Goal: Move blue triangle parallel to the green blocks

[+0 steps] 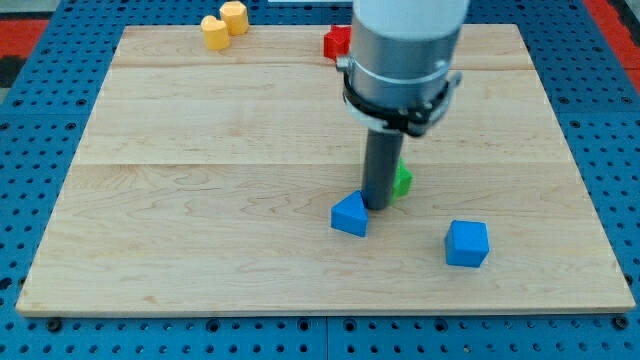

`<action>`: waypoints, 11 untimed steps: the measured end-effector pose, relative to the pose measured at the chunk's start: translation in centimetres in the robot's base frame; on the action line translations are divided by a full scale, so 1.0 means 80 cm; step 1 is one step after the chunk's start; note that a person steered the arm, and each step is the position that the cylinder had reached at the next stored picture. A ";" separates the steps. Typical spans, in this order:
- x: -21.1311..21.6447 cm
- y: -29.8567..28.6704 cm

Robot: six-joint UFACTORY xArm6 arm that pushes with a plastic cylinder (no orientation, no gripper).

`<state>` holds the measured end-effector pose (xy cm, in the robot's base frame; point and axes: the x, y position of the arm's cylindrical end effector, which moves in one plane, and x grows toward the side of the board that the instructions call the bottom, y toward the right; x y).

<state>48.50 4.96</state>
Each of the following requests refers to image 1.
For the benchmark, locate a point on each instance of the blue triangle block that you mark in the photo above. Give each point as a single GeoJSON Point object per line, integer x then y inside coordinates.
{"type": "Point", "coordinates": [350, 215]}

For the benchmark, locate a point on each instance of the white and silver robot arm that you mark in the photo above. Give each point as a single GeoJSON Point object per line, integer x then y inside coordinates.
{"type": "Point", "coordinates": [396, 73]}

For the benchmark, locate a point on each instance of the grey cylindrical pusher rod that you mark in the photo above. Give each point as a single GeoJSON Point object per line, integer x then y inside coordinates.
{"type": "Point", "coordinates": [381, 160]}

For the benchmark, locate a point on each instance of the green block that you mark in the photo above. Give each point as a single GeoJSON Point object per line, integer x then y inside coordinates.
{"type": "Point", "coordinates": [402, 181]}

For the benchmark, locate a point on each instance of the light wooden board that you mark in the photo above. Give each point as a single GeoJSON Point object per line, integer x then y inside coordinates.
{"type": "Point", "coordinates": [203, 183]}

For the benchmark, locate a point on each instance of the red star block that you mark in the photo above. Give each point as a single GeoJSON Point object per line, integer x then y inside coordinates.
{"type": "Point", "coordinates": [336, 42]}

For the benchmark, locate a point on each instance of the blue cube block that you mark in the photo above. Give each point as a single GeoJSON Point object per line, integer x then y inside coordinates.
{"type": "Point", "coordinates": [466, 243]}

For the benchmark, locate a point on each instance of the yellow heart block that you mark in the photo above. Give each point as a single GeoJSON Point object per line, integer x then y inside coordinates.
{"type": "Point", "coordinates": [215, 33]}

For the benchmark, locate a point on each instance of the yellow hexagon block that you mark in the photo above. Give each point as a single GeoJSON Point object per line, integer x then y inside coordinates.
{"type": "Point", "coordinates": [235, 15]}

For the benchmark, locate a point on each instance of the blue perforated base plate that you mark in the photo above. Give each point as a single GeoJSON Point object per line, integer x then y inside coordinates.
{"type": "Point", "coordinates": [49, 104]}

